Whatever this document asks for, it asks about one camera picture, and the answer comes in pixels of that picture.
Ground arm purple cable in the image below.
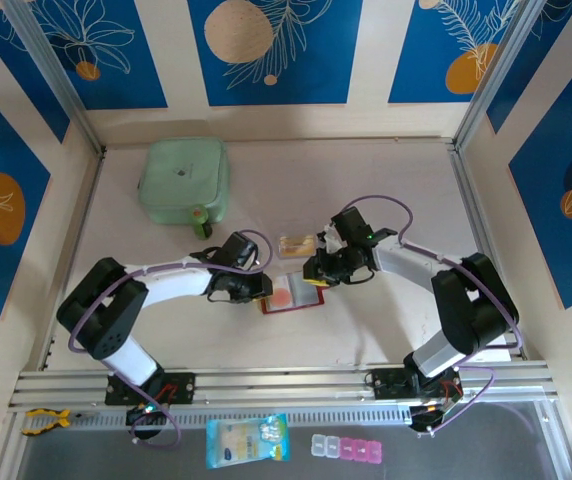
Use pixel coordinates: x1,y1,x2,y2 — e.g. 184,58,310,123
343,194,523,436
68,229,273,449

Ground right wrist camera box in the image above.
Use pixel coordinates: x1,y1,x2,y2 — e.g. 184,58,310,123
315,206,371,254

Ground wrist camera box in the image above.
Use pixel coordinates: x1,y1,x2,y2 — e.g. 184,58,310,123
220,231,260,271
315,206,371,254

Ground wet wipes pack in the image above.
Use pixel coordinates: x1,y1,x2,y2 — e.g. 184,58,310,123
205,412,291,470

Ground pink card with orange circle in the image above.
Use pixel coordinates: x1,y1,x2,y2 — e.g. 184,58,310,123
269,287,293,310

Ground clear plastic box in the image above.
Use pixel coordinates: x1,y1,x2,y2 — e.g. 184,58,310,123
274,231,318,260

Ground aluminium side rail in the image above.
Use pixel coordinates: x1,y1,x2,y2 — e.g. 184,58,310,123
39,149,106,372
448,144,525,361

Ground yellow handled pliers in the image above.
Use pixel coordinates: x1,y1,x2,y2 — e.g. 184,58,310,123
21,407,85,437

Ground pink and white pill organizer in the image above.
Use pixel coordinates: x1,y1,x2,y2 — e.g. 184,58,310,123
310,433,384,464

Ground green bottle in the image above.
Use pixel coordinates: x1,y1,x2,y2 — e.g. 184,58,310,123
189,205,215,241

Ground mint green zip pouch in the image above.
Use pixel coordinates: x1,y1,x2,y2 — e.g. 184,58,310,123
136,137,231,226

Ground red card holder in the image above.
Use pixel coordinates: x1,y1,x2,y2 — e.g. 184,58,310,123
259,272,326,316

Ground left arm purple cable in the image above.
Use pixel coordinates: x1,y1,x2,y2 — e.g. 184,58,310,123
68,229,273,449

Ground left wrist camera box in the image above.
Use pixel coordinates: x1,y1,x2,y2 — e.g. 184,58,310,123
220,231,260,271

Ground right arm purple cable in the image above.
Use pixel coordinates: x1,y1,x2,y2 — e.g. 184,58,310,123
343,194,523,436

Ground beige card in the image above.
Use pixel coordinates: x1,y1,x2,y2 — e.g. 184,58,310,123
278,234,315,257

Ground slotted cable duct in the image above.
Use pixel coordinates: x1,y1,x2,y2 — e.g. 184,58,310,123
19,405,413,435

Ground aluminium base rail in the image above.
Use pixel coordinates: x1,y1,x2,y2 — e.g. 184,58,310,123
8,362,558,416

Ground aluminium frame post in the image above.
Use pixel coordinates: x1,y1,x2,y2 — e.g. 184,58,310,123
0,0,107,154
453,0,542,151

